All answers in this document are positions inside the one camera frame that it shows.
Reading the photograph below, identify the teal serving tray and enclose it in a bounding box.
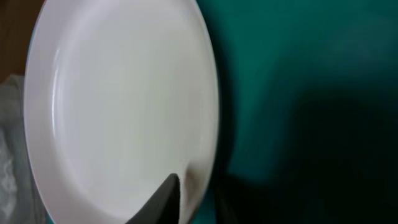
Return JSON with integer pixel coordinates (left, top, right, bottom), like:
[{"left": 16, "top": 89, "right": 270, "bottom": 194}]
[{"left": 193, "top": 0, "right": 397, "bottom": 223}]

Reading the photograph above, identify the large pink plate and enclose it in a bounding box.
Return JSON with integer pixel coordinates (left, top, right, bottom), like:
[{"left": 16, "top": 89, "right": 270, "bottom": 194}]
[{"left": 24, "top": 0, "right": 220, "bottom": 223}]

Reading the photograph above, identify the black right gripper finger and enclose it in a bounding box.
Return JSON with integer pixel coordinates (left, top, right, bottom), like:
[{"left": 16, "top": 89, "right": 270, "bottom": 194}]
[{"left": 126, "top": 174, "right": 181, "bottom": 224}]

